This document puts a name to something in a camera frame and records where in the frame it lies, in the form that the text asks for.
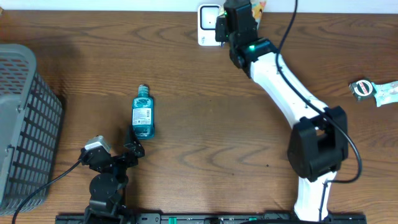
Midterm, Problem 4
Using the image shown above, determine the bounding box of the yellow chips bag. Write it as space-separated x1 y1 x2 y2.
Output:
250 0 267 29

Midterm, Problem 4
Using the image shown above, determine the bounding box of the dark green round-logo packet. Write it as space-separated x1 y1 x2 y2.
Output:
349 78 377 101

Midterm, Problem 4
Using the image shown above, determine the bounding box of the teal mouthwash bottle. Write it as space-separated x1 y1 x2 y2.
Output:
132 85 155 139

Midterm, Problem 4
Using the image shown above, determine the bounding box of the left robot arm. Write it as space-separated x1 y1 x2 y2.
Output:
79 126 145 224

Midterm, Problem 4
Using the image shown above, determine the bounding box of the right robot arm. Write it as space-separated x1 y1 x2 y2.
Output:
216 1 348 222

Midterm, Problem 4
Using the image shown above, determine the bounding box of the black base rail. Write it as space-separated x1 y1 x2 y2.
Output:
55 212 367 224

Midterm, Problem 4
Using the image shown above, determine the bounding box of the mint green wipes packet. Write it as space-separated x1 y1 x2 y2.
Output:
373 81 398 107

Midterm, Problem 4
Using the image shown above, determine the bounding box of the grey plastic shopping basket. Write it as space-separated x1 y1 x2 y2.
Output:
1 44 64 215

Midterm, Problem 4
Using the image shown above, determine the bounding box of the white barcode scanner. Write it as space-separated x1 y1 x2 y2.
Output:
197 4 221 47

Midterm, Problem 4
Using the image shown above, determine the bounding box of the black left camera cable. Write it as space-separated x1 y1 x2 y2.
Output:
11 157 88 224

